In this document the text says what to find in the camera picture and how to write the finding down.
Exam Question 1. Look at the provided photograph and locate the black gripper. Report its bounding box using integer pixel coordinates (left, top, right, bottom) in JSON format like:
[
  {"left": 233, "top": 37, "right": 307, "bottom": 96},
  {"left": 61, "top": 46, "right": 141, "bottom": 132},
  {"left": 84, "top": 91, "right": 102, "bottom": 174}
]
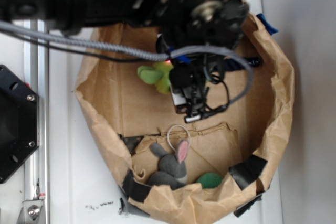
[{"left": 156, "top": 34, "right": 226, "bottom": 124}]

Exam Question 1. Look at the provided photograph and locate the green plush frog toy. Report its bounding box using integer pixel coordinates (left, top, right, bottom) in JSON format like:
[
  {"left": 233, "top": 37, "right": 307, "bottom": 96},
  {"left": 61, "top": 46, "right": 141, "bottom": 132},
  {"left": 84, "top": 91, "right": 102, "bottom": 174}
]
[{"left": 137, "top": 61, "right": 173, "bottom": 94}]

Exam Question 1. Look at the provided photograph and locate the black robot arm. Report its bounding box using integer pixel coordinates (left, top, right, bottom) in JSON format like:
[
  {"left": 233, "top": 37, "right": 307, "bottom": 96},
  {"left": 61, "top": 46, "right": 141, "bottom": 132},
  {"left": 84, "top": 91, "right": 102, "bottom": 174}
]
[{"left": 1, "top": 0, "right": 251, "bottom": 122}]

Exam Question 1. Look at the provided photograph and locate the brown paper bin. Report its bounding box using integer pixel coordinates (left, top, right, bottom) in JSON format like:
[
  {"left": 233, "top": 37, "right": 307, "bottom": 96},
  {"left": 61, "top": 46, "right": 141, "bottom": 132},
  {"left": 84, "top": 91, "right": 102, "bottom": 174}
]
[{"left": 75, "top": 14, "right": 294, "bottom": 223}]

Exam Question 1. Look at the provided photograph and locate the blue tape piece right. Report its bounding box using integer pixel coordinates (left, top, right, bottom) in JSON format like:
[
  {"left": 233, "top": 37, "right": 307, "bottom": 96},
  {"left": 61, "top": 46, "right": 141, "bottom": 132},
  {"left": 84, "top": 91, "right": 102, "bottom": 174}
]
[{"left": 256, "top": 13, "right": 279, "bottom": 36}]

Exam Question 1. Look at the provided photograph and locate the grey plush bunny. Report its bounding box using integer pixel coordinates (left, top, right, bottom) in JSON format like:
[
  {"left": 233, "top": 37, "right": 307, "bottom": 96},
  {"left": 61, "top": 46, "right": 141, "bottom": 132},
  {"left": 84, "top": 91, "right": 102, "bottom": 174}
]
[{"left": 148, "top": 124, "right": 191, "bottom": 190}]

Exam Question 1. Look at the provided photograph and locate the green felt ball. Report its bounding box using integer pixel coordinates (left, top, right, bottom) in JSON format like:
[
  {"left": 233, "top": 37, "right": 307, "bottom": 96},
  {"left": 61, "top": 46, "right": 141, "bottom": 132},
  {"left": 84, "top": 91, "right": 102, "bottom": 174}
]
[{"left": 196, "top": 173, "right": 223, "bottom": 189}]

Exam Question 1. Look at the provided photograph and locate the grey braided cable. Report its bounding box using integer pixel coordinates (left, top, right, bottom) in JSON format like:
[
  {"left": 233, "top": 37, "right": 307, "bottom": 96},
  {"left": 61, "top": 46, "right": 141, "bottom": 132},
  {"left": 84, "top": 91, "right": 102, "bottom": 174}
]
[{"left": 0, "top": 20, "right": 255, "bottom": 106}]

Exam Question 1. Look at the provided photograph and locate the dark navy rope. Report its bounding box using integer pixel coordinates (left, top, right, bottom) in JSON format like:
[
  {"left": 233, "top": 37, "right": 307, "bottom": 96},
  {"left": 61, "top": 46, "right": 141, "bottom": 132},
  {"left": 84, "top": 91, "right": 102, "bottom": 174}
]
[{"left": 223, "top": 56, "right": 263, "bottom": 72}]

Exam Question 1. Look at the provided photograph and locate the aluminium rail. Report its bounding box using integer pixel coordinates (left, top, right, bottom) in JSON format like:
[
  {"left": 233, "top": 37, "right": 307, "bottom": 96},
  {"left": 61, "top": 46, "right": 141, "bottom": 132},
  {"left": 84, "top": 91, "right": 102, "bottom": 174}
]
[{"left": 17, "top": 36, "right": 50, "bottom": 223}]

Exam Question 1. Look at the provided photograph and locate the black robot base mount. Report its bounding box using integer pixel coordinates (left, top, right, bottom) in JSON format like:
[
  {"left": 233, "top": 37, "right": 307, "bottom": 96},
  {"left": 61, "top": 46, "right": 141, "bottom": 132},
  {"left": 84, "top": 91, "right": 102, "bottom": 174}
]
[{"left": 1, "top": 65, "right": 39, "bottom": 184}]

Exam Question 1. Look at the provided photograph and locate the metal corner bracket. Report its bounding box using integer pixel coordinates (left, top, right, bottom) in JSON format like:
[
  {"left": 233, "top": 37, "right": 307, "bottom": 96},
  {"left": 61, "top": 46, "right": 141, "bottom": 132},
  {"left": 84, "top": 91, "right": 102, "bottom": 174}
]
[{"left": 16, "top": 199, "right": 45, "bottom": 224}]

